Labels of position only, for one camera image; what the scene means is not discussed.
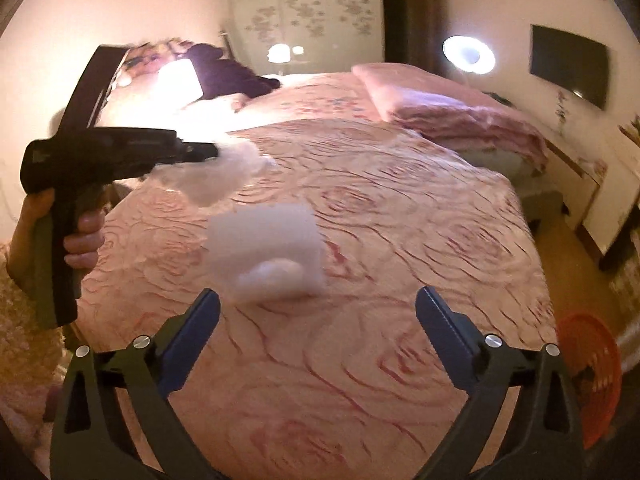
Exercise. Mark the white tissue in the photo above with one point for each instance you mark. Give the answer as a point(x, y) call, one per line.
point(225, 175)

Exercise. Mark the pink floral bedsheet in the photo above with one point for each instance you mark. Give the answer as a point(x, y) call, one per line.
point(310, 100)

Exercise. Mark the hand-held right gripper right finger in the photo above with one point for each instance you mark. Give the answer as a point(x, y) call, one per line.
point(442, 330)

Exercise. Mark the white pillow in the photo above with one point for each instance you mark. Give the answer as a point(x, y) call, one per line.
point(180, 82)

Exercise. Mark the flower in vase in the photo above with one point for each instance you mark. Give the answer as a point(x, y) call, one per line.
point(562, 110)

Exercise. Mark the person's left hand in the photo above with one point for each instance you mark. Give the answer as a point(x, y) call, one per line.
point(87, 242)

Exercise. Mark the floral sliding wardrobe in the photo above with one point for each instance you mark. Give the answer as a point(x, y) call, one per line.
point(310, 10)

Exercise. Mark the white rectangular block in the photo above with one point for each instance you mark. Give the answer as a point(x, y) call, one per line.
point(260, 240)

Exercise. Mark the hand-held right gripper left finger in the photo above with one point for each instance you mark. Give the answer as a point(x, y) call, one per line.
point(192, 330)

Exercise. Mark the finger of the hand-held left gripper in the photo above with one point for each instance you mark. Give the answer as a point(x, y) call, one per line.
point(197, 152)

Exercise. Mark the dark purple garment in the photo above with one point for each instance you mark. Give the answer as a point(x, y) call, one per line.
point(225, 75)

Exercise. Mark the white cabinet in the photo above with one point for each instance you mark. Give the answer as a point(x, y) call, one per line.
point(620, 200)

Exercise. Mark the black wall television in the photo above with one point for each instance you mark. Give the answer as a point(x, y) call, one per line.
point(570, 65)

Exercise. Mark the person's left forearm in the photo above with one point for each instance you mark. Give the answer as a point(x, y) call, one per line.
point(22, 350)

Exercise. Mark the small bedside lamp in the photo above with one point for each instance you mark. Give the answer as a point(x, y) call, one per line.
point(280, 53)

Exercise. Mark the low white desk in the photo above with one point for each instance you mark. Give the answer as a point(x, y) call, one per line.
point(580, 180)

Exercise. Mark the red plastic basket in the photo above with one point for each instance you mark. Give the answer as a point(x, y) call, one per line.
point(600, 360)

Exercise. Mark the colourful printed pillow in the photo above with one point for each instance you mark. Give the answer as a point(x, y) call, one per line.
point(147, 52)

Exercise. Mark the grey bed frame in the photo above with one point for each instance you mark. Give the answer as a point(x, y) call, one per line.
point(525, 195)

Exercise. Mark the folded pink quilt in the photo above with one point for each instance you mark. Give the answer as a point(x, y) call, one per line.
point(450, 115)

